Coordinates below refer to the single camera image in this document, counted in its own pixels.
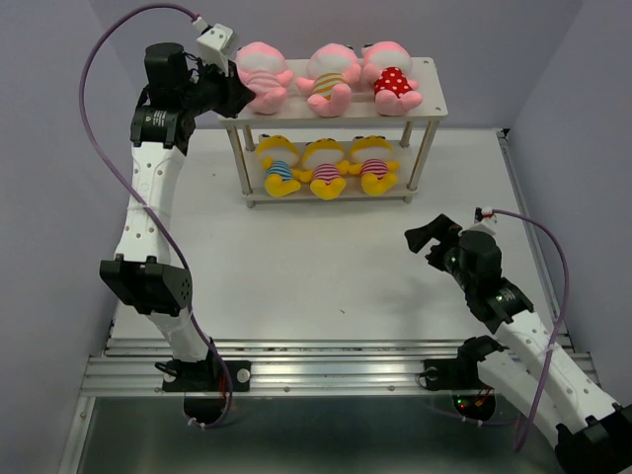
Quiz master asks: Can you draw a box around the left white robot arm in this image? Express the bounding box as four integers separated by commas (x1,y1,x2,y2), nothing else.
100,42,255,389

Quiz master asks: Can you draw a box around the pink plush red polka-dot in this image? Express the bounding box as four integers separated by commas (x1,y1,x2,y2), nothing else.
360,40,424,117

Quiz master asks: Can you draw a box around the white two-tier shelf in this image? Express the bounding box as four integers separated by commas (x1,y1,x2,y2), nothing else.
219,57,448,208

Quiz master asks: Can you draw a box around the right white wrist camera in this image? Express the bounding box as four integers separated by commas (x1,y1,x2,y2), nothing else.
470,206,498,236

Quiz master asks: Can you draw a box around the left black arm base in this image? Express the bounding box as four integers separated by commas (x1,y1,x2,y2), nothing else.
154,355,252,430

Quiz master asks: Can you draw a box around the aluminium rail frame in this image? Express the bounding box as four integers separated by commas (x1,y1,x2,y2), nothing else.
57,128,624,474

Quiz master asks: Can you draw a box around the pink plush orange-striped shirt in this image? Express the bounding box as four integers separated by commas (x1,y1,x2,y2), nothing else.
295,43,361,118

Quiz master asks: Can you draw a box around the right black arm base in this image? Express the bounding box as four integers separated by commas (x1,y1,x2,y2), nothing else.
417,336,504,426

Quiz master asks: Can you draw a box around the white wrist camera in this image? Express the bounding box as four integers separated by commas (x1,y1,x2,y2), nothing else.
192,15,236,76
470,206,498,236

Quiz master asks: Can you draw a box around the pink plush pink-striped shirt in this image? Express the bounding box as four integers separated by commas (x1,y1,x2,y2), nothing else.
235,41,294,115

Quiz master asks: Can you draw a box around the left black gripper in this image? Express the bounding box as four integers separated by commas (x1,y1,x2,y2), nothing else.
179,54,255,119

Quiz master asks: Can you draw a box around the yellow plush pink-striped shirt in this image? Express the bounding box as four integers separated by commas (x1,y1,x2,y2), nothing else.
299,138,350,200

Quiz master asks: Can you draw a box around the yellow plush blue-striped shirt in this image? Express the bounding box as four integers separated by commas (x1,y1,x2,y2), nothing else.
256,134,301,198

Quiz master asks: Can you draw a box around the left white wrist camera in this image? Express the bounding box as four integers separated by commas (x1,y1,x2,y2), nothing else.
192,15,236,76

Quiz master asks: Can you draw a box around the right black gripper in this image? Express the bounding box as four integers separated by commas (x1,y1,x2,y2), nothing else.
404,213,475,292

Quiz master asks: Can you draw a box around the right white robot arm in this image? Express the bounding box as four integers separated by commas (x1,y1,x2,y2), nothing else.
404,208,631,473

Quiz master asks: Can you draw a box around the yellow plush red-striped shirt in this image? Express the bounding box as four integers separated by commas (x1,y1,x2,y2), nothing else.
349,135,400,197

